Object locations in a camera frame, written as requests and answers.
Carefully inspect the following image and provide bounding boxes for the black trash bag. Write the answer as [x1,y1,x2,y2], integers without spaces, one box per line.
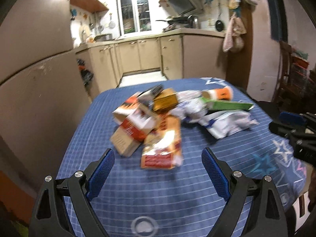
[77,59,94,87]

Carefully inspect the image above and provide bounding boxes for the red Liqun cigarette pack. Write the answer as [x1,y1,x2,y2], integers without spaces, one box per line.
[113,103,160,142]

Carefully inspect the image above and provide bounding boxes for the hanging black small pan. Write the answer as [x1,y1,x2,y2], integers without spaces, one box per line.
[215,3,225,32]

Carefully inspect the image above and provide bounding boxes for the beige refrigerator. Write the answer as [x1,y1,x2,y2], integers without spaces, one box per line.
[1,0,90,190]

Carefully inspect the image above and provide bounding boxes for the hanging pink cloth bag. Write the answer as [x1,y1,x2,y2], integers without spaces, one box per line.
[222,12,247,53]

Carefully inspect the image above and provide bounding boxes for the white blue plastic wrapper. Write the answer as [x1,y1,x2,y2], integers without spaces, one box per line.
[198,110,259,139]

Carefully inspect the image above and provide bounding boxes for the green flat carton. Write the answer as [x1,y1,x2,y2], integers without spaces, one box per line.
[200,97,254,111]

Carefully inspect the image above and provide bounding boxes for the black frying pan on stove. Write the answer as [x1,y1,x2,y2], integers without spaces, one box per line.
[156,17,189,25]

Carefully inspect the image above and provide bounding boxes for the orange bicycle paper cup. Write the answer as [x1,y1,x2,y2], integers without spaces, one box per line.
[114,91,142,115]

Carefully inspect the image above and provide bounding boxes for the kitchen window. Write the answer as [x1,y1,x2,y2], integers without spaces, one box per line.
[117,0,151,35]

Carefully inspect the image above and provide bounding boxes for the small orange white cup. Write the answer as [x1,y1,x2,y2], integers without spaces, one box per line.
[201,86,233,101]

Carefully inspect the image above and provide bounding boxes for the crumpled white blue bag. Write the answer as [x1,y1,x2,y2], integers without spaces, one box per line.
[170,90,208,122]

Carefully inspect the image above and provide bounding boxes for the beige kitchen cabinets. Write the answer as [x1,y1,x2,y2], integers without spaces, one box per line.
[74,28,227,99]

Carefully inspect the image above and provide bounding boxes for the orange long snack box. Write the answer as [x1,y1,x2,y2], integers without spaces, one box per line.
[141,113,183,170]

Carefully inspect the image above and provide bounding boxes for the wooden chair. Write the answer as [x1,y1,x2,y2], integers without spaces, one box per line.
[273,41,308,103]

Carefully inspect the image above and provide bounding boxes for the yellow small carton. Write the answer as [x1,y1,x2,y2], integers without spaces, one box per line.
[153,88,178,111]

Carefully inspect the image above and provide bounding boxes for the steel kettle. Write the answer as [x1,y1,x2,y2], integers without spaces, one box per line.
[187,15,199,29]

